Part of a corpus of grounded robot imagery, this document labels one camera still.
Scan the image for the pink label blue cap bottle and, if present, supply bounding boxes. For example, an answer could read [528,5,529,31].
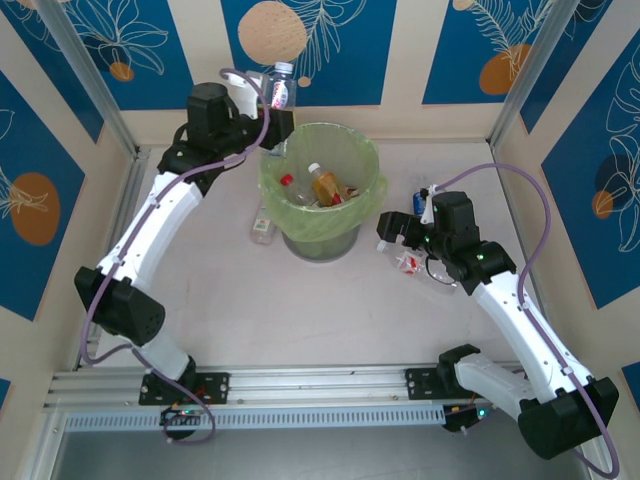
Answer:
[247,60,299,157]

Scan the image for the gold red label tea bottle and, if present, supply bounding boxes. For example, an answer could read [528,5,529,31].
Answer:
[307,162,349,208]

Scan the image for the green white label clear bottle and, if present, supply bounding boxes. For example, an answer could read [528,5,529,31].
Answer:
[249,202,279,246]

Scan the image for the grey round waste bin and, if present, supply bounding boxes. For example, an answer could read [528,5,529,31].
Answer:
[258,122,390,262]

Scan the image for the green plastic bin liner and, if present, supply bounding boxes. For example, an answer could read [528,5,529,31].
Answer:
[258,122,390,246]

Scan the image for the aluminium table edge profile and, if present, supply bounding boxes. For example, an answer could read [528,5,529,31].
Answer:
[489,144,616,480]
[22,147,152,480]

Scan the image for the black right electronics board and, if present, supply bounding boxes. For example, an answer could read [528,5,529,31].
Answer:
[442,402,501,434]

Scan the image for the black electronics board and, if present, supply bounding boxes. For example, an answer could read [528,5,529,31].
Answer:
[442,402,501,434]
[159,405,206,427]

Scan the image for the black left electronics board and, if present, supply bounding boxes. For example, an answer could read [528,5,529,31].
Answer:
[159,405,206,427]

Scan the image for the aluminium frame post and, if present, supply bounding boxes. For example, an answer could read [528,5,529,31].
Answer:
[487,0,571,149]
[34,0,151,161]

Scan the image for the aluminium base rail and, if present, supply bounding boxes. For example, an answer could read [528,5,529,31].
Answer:
[42,363,526,411]

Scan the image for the grey slotted cable duct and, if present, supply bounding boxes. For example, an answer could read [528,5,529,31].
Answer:
[64,405,447,432]

